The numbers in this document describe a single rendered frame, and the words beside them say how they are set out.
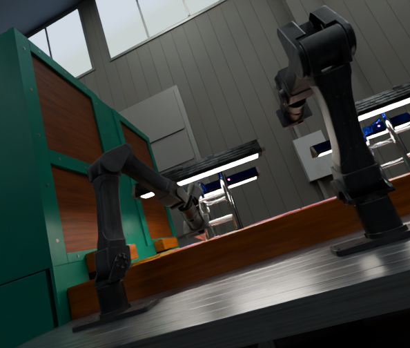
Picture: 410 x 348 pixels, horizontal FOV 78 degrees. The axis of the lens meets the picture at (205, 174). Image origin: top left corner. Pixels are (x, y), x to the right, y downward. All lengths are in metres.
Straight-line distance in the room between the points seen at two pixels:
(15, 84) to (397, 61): 3.65
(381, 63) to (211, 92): 2.04
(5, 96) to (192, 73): 2.95
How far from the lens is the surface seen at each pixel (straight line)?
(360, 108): 1.24
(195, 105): 3.65
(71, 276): 1.01
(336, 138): 0.54
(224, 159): 1.10
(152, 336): 0.44
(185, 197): 0.87
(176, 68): 4.02
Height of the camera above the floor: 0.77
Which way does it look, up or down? 14 degrees up
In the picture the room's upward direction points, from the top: 18 degrees counter-clockwise
